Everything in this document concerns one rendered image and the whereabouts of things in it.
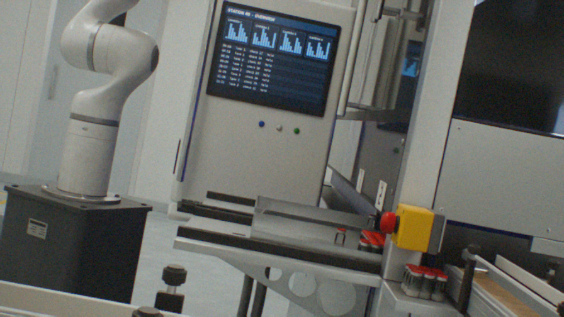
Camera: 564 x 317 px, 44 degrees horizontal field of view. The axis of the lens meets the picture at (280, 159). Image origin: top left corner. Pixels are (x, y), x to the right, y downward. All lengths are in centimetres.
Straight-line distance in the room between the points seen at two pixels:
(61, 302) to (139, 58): 113
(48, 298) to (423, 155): 87
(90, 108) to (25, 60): 559
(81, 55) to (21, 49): 558
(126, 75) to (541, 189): 94
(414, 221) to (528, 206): 25
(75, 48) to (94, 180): 31
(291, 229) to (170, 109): 535
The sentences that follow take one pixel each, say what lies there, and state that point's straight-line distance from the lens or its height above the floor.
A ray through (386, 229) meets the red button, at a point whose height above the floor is 98.
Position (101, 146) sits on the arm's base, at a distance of 170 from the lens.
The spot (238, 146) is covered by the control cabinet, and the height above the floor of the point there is 102.
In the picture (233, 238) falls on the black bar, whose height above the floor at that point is 90.
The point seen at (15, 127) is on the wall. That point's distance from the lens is 729.
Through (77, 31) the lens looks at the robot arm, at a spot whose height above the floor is 125.
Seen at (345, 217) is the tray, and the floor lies 90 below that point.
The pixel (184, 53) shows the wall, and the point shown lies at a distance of 693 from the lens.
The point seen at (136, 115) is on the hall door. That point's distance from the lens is 696.
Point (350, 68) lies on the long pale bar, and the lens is 207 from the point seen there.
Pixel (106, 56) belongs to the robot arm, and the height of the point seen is 120.
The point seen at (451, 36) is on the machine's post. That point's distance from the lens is 133.
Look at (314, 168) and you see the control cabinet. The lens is 234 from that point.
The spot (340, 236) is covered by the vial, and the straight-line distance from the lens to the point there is 153.
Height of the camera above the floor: 114
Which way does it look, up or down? 3 degrees down
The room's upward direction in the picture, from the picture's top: 11 degrees clockwise
